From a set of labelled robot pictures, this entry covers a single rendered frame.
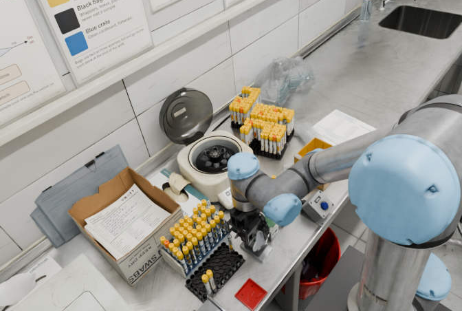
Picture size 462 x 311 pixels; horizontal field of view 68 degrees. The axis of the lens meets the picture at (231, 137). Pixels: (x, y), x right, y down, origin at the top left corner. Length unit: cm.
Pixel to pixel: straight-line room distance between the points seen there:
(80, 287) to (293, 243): 63
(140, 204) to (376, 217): 92
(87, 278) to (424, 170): 69
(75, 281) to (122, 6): 75
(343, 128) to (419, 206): 112
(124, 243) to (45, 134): 41
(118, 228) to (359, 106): 114
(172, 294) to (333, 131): 88
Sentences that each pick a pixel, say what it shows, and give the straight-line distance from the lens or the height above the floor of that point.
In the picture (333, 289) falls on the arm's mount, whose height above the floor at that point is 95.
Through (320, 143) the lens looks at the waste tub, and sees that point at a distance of 134.
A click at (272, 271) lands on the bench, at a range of 111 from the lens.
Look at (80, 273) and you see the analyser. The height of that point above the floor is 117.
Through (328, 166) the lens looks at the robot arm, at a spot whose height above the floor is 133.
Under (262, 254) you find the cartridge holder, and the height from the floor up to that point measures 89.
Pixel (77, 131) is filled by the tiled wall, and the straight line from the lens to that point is 118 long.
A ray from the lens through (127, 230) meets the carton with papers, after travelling 120.
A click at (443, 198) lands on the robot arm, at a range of 42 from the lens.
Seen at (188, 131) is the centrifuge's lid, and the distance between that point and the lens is 138.
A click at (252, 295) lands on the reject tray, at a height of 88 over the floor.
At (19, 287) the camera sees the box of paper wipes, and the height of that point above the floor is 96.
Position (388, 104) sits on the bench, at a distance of 172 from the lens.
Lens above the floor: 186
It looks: 41 degrees down
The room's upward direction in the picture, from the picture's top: 7 degrees counter-clockwise
